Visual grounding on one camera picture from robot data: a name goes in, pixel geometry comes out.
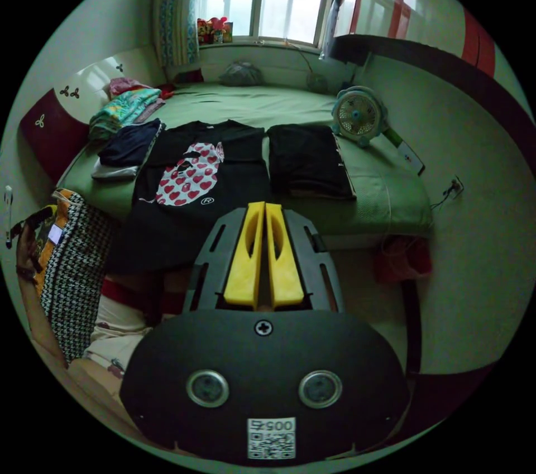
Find wall socket with plug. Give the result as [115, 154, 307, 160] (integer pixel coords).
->
[443, 175, 465, 201]

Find white and green carton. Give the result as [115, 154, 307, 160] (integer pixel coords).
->
[386, 126, 426, 176]

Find person's left forearm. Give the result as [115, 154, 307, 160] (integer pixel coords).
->
[17, 269, 70, 370]

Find black shirt with heart print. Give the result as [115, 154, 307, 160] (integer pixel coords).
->
[107, 118, 278, 275]

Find red plastic bag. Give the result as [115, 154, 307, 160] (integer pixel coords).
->
[373, 236, 433, 285]

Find colourful toys on sill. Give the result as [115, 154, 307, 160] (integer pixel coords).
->
[197, 16, 235, 45]

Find pile of clothes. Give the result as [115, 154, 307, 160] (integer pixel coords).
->
[91, 118, 166, 183]

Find patterned curtain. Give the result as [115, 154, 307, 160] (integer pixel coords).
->
[152, 0, 208, 69]

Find person's left hand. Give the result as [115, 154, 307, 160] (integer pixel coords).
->
[16, 224, 42, 272]

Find grey plastic bag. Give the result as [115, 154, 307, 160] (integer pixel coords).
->
[218, 60, 264, 88]

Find person's body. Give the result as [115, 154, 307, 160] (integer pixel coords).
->
[37, 188, 193, 441]

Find bed with green sheet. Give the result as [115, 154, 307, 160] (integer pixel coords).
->
[56, 80, 434, 241]

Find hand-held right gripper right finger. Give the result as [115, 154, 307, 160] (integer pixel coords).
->
[266, 202, 305, 310]

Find red and white headboard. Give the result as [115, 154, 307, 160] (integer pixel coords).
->
[18, 51, 165, 186]

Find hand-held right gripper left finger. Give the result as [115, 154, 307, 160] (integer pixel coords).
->
[224, 202, 265, 310]

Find folded floral blanket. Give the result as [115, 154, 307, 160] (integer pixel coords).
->
[89, 88, 166, 141]

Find folded black garment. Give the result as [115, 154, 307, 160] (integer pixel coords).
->
[266, 123, 357, 202]

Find small light blue fan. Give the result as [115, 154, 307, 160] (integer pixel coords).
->
[332, 85, 389, 149]

